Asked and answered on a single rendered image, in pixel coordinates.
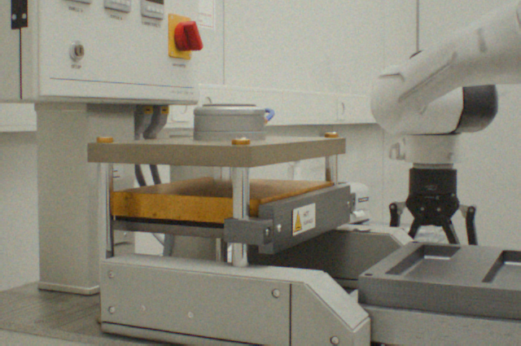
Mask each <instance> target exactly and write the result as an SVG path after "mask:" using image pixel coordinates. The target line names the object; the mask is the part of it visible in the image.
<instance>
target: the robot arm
mask: <svg viewBox="0 0 521 346"><path fill-rule="evenodd" d="M496 85H521V0H511V1H509V2H507V3H506V4H504V5H502V6H500V7H498V8H497V9H495V10H493V11H491V12H489V13H488V14H487V15H483V16H481V17H480V18H478V19H477V20H475V21H473V22H471V23H469V24H467V25H465V26H462V27H461V28H457V29H456V30H455V31H453V32H452V33H450V34H449V35H447V36H446V37H444V38H442V39H441V40H439V41H438V42H436V43H435V44H433V45H432V46H430V47H428V48H426V49H425V50H418V51H416V52H415V53H413V54H412V55H411V56H410V57H409V60H408V61H406V62H405V63H403V64H402V65H390V66H388V67H387V68H385V69H384V70H383V71H382V72H381V73H380V75H379V76H378V78H377V79H376V81H375V82H374V84H373V85H372V90H371V94H370V112H371V113H372V115H373V117H374V118H375V120H376V122H377V123H378V124H379V125H380V126H381V127H382V128H384V129H385V130H386V131H387V132H388V133H389V134H405V138H402V139H401V140H400V141H399V142H396V143H394V144H392V145H391V146H390V147H388V153H387V156H388V158H389V159H394V160H405V162H411V163H413V168H410V169H409V195H408V198H407V199H406V201H401V202H397V201H394V202H392V203H390V204H389V210H390V214H391V220H390V227H399V228H400V223H401V214H403V213H404V211H405V208H406V207H407V208H408V209H409V211H410V212H411V214H412V215H413V217H414V221H413V223H412V225H411V227H410V230H409V233H408V235H409V236H410V237H411V238H412V239H413V240H415V238H416V236H417V233H418V231H419V229H420V227H421V226H429V225H432V226H439V227H441V226H442V229H443V231H444V232H445V235H446V237H447V239H448V241H449V243H451V244H460V241H459V239H458V236H457V234H456V231H455V229H454V226H453V223H452V220H451V218H452V216H453V215H454V214H455V212H456V211H457V210H460V211H461V212H462V216H463V217H464V218H466V232H467V238H468V245H473V246H478V242H477V236H476V230H475V214H476V211H477V206H476V205H475V204H472V205H468V204H462V203H460V201H459V199H458V196H457V171H458V170H457V169H452V167H453V163H461V160H462V133H474V132H477V131H480V130H483V129H484V128H485V127H487V126H488V125H489V124H490V123H491V122H492V121H493V119H494V117H495V116H496V114H497V113H498V92H497V87H496Z"/></svg>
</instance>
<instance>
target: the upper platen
mask: <svg viewBox="0 0 521 346"><path fill-rule="evenodd" d="M328 186H333V182H331V181H310V180H289V179H268V178H250V217H259V206H260V205H262V204H268V203H272V202H275V201H278V200H281V199H287V198H291V197H293V196H297V195H302V194H306V193H309V192H312V191H318V190H321V189H324V187H328ZM113 209H114V215H116V219H115V220H114V230H128V231H138V232H149V233H152V234H169V235H180V236H190V237H200V238H211V239H224V219H226V218H229V217H232V167H218V166H213V177H197V178H192V179H186V180H181V181H175V182H166V183H160V184H155V185H149V186H139V187H134V188H128V189H123V190H117V191H113Z"/></svg>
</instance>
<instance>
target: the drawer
mask: <svg viewBox="0 0 521 346"><path fill-rule="evenodd" d="M350 296H351V297H352V298H353V299H354V300H355V301H356V302H357V303H358V288H357V289H356V290H355V291H354V292H352V293H351V294H350ZM358 305H359V306H360V307H361V308H362V309H363V310H364V311H365V312H366V313H367V314H368V317H369V319H370V343H373V344H385V345H391V346H521V320H517V319H509V318H496V317H489V316H484V317H481V316H474V315H467V314H460V313H446V312H438V311H432V310H425V309H403V308H396V307H388V306H381V305H373V304H359V303H358Z"/></svg>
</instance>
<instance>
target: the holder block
mask: <svg viewBox="0 0 521 346"><path fill-rule="evenodd" d="M358 303H359V304H373V305H381V306H388V307H396V308H403V309H425V310H432V311H438V312H446V313H460V314H467V315H474V316H481V317H484V316H489V317H496V318H509V319H517V320H521V248H516V247H485V246H473V245H462V244H451V243H429V242H419V241H409V242H408V243H407V244H405V245H404V246H402V247H400V248H399V249H397V250H396V251H394V252H393V253H392V254H390V255H389V256H387V257H385V258H384V259H382V260H381V261H380V262H378V263H377V264H375V265H374V266H372V267H371V268H369V269H368V270H367V271H365V272H364V273H362V274H360V275H359V276H358Z"/></svg>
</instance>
